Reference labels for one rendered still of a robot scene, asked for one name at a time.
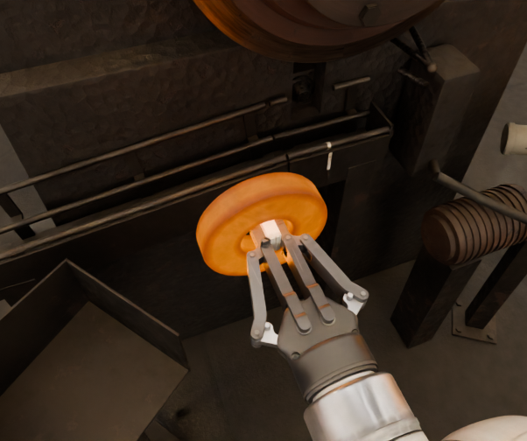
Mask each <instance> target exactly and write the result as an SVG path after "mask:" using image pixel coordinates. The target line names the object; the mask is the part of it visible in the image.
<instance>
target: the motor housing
mask: <svg viewBox="0 0 527 441"><path fill-rule="evenodd" d="M479 193H482V194H484V195H486V196H488V197H490V198H492V199H494V200H497V201H500V202H502V203H503V204H506V205H508V206H510V207H514V208H515V209H517V210H520V211H522V212H524V213H527V190H526V189H525V188H523V187H522V186H519V185H516V184H503V185H498V186H495V187H492V188H489V189H487V190H484V191H480V192H479ZM421 236H422V240H423V245H422V248H421V249H420V251H419V253H418V257H417V259H416V262H415V263H414V265H413V267H412V270H411V273H410V275H409V277H408V279H407V281H406V283H405V286H404V288H403V291H402V293H401V295H400V297H399V299H398V301H397V304H396V307H395V309H394V311H393V313H392V315H391V317H390V321H391V322H392V324H393V326H395V328H396V330H397V332H398V334H399V335H400V337H401V339H402V340H403V342H404V343H405V345H406V347H407V348H412V347H415V346H417V345H420V344H422V343H425V342H426V341H429V340H431V339H432V338H433V336H434V335H435V333H436V332H437V331H438V329H439V327H440V326H441V324H442V322H443V321H444V319H445V318H446V316H447V314H448V313H449V312H450V310H451V309H452V307H453V305H454V303H455V302H456V300H457V299H458V297H459V295H460V294H461V293H462V291H463V289H464V288H465V286H466V285H467V283H468V281H469V279H470V278H471V276H472V275H473V274H474V272H475V270H476V269H477V267H478V266H479V264H480V262H481V256H485V255H487V254H490V253H493V252H496V251H498V250H500V249H505V248H507V247H510V246H512V245H515V244H518V243H519V242H524V241H527V225H525V224H523V223H522V222H520V221H517V220H514V219H511V218H510V217H508V216H506V215H503V214H501V213H498V212H496V211H494V210H492V209H490V208H487V207H485V206H483V205H480V204H478V203H476V202H474V201H473V200H471V199H469V198H467V197H462V198H459V199H455V200H451V201H448V202H446V203H443V204H440V205H437V206H434V207H433V208H432V209H431V210H428V211H427V212H426V213H425V215H424V218H423V221H422V223H421Z"/></svg>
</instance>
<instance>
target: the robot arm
mask: <svg viewBox="0 0 527 441"><path fill-rule="evenodd" d="M249 233H250V235H251V237H252V240H253V242H254V243H255V245H256V249H255V250H253V251H252V250H251V251H249V252H248V253H247V271H248V278H249V290H250V297H251V303H252V310H253V317H254V321H253V325H252V328H251V332H250V340H251V345H252V346H253V347H254V348H259V347H260V346H261V345H263V346H268V347H275V348H276V349H277V350H278V352H279V354H280V355H281V356H283V357H284V358H285V359H286V360H287V361H288V363H289V365H290V367H291V370H292V372H293V375H294V377H295V379H296V382H297V384H298V385H299V389H300V391H301V394H302V396H303V397H304V400H305V401H306V402H308V403H310V405H309V406H308V407H307V408H306V410H305V412H304V420H305V422H306V426H307V428H308V430H309V432H310V434H311V437H312V439H313V441H429V440H428V439H427V437H426V436H425V433H424V432H423V431H422V430H421V428H420V426H419V421H418V419H417V418H416V417H415V416H414V415H413V413H412V411H411V409H410V407H409V405H408V403H407V402H406V401H405V399H404V396H403V394H402V392H401V391H400V389H399V387H398V385H397V383H396V382H395V380H394V378H393V376H392V375H391V374H389V373H387V372H377V368H378V365H377V363H376V360H375V359H374V357H373V355H372V353H371V352H370V350H369V347H368V345H367V344H366V342H365V340H364V338H363V337H362V335H361V334H360V332H359V328H358V318H357V316H356V315H357V313H358V312H359V310H361V309H363V308H364V305H365V304H366V302H367V299H368V297H369V293H368V292H367V291H366V290H365V289H363V288H362V287H361V286H359V285H357V284H355V283H353V282H351V281H350V280H349V278H348V277H347V276H346V275H345V274H344V273H343V272H342V270H341V269H340V268H339V267H338V266H337V265H336V264H335V263H334V261H333V260H332V259H331V258H330V257H329V256H328V255H327V253H326V252H325V251H324V250H323V249H322V248H321V247H320V246H319V244H318V243H317V242H316V241H315V240H314V239H313V238H312V237H311V236H310V235H309V234H302V235H301V236H295V235H292V234H290V232H289V230H288V228H287V226H286V225H285V222H284V221H283V220H269V221H266V222H264V223H262V224H260V225H258V226H256V227H254V228H252V229H251V230H250V231H249ZM280 246H281V248H282V250H281V255H284V257H285V260H286V261H287V263H288V265H289V267H290V269H291V271H292V274H293V276H294V278H295V280H296V282H297V284H298V286H299V288H300V290H301V292H302V294H303V297H304V299H305V300H304V301H299V298H298V296H297V294H296V292H294V291H293V289H292V287H291V285H290V283H289V281H288V279H287V276H286V274H285V272H284V270H283V268H282V266H281V264H280V262H279V260H278V257H277V255H276V253H275V251H277V250H280ZM274 250H275V251H274ZM305 259H306V260H307V261H308V262H309V263H310V265H311V266H312V267H313V268H314V269H315V271H316V272H317V273H318V274H319V275H320V277H321V278H322V279H323V280H324V281H325V282H326V283H327V285H328V286H329V287H330V288H331V289H332V291H333V292H334V293H335V294H336V295H337V296H338V297H339V298H340V299H341V300H342V304H343V305H344V306H345V307H344V306H342V305H340V304H338V303H336V302H334V301H333V300H332V299H330V298H328V297H325V295H324V293H323V291H322V289H321V288H320V285H319V284H318V283H316V281H315V279H314V277H313V274H312V272H311V271H310V269H309V267H308V265H307V263H306V260H305ZM261 264H263V266H264V268H265V270H266V273H267V275H268V277H269V279H270V280H271V284H272V286H273V288H274V291H275V292H276V294H277V296H278V300H279V302H280V304H281V305H282V309H283V312H284V315H283V318H282V322H281V326H280V329H279V333H278V335H277V334H275V333H274V331H273V325H272V324H271V323H269V322H266V306H265V301H264V290H263V284H262V278H261V272H260V266H259V265H261ZM441 441H527V416H498V417H493V418H490V419H486V420H483V421H480V422H477V423H472V424H470V425H468V426H465V427H463V428H460V429H458V430H456V431H454V432H453V433H451V434H449V435H447V436H446V437H445V438H443V439H442V440H441Z"/></svg>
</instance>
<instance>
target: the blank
mask: <svg viewBox="0 0 527 441"><path fill-rule="evenodd" d="M272 220H283V221H284V222H285V225H286V226H287V228H288V230H289V232H290V234H291V235H295V236H301V235H302V234H309V235H310V236H311V237H312V238H313V239H314V240H316V239H317V237H318V236H319V235H320V233H321V231H322V230H323V228H324V226H325V225H326V222H327V206H326V204H325V202H324V200H323V199H322V198H321V196H320V193H319V192H318V190H317V188H316V186H315V185H314V184H313V182H312V181H310V180H309V179H308V178H305V177H303V176H301V175H298V174H296V173H291V172H273V173H267V174H263V175H259V176H256V177H254V178H249V179H247V180H244V181H243V182H241V183H239V184H237V185H234V186H232V187H231V188H229V189H228V190H227V191H225V192H224V193H222V194H221V195H220V196H218V197H217V198H216V199H215V200H214V201H213V202H212V203H211V204H210V205H209V206H208V207H207V208H206V210H205V211H204V213H203V214H202V216H201V217H200V220H199V222H198V225H197V229H196V239H197V242H198V244H199V247H200V252H201V253H202V256H203V259H204V261H205V263H206V264H207V266H208V267H209V268H211V269H212V270H214V271H216V272H218V273H220V274H223V275H228V276H246V275H248V271H247V253H248V252H249V251H251V250H252V251H253V250H255V249H256V245H255V243H254V242H253V240H252V237H251V235H246V234H247V233H248V232H249V231H250V230H251V229H252V228H254V227H256V226H258V225H260V224H262V223H264V222H266V221H272ZM281 250H282V248H281V246H280V250H277V251H275V250H274V251H275V253H276V255H277V257H278V260H279V262H280V264H283V263H286V260H285V257H284V255H281Z"/></svg>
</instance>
